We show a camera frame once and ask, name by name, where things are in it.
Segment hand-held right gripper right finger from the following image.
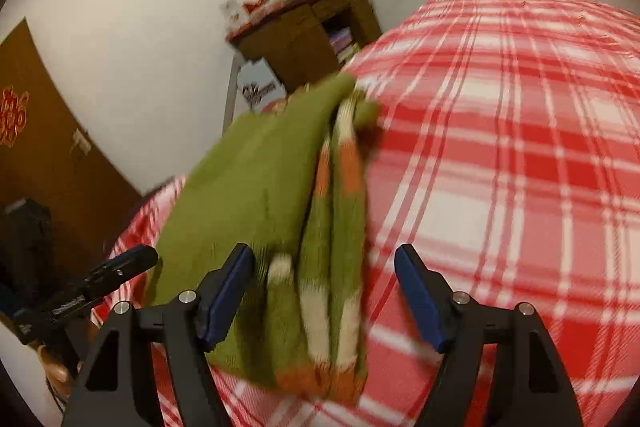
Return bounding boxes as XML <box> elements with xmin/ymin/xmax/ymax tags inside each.
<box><xmin>394</xmin><ymin>243</ymin><xmax>585</xmax><ymax>427</ymax></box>

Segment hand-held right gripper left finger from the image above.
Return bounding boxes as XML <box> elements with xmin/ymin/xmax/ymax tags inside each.
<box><xmin>60</xmin><ymin>243</ymin><xmax>257</xmax><ymax>427</ymax></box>

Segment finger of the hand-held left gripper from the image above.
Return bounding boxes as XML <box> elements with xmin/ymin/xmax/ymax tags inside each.
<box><xmin>82</xmin><ymin>245</ymin><xmax>160</xmax><ymax>303</ymax></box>

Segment green orange cream striped sweater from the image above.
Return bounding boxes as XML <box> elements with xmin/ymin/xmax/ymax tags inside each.
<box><xmin>142</xmin><ymin>72</ymin><xmax>383</xmax><ymax>408</ymax></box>

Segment person's left hand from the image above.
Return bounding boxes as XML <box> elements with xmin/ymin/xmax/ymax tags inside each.
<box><xmin>42</xmin><ymin>322</ymin><xmax>98</xmax><ymax>403</ymax></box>

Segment brown wooden door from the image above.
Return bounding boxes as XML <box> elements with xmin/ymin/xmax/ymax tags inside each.
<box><xmin>0</xmin><ymin>19</ymin><xmax>143</xmax><ymax>288</ymax></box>

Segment red white plaid bed sheet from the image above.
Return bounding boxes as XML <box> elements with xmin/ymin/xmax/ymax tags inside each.
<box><xmin>97</xmin><ymin>0</ymin><xmax>640</xmax><ymax>427</ymax></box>

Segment red door decoration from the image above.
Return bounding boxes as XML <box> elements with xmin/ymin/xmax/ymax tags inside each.
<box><xmin>0</xmin><ymin>88</ymin><xmax>30</xmax><ymax>148</ymax></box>

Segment white printed box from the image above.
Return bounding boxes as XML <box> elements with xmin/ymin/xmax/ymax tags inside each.
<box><xmin>235</xmin><ymin>59</ymin><xmax>288</xmax><ymax>115</ymax></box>

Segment brown wooden desk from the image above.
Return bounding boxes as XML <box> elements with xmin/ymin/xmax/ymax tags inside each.
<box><xmin>226</xmin><ymin>0</ymin><xmax>383</xmax><ymax>80</ymax></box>

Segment purple books in desk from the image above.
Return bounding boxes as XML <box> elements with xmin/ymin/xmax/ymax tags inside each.
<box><xmin>327</xmin><ymin>27</ymin><xmax>356</xmax><ymax>58</ymax></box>

